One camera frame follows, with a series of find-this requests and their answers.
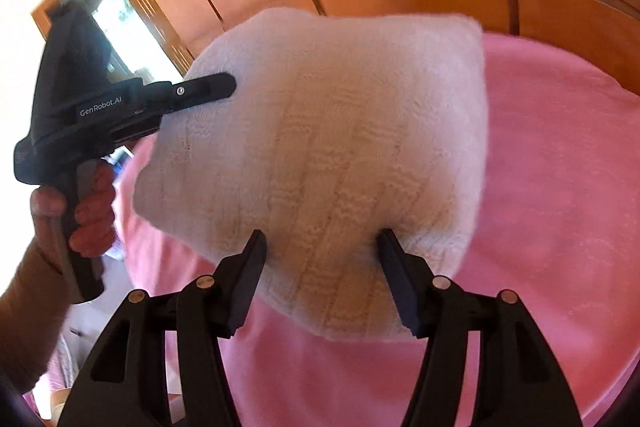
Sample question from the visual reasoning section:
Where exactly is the white cloth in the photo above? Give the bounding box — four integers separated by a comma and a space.
47, 147, 136, 388

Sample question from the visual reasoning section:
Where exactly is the person's left hand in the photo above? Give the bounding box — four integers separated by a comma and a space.
30, 162, 117, 258

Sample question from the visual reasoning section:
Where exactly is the person's left forearm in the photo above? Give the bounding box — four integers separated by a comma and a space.
0, 222, 76, 395

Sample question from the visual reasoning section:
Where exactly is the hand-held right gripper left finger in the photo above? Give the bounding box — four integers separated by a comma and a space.
57, 229, 268, 427

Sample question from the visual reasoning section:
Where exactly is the pink blanket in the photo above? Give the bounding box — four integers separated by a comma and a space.
22, 32, 640, 427

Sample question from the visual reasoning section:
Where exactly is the white knitted towel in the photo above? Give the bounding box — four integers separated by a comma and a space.
132, 7, 490, 342

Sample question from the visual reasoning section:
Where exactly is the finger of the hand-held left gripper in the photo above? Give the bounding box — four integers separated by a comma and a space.
142, 73, 237, 114

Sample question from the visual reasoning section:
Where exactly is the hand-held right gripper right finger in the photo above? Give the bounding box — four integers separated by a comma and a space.
376, 229, 584, 427

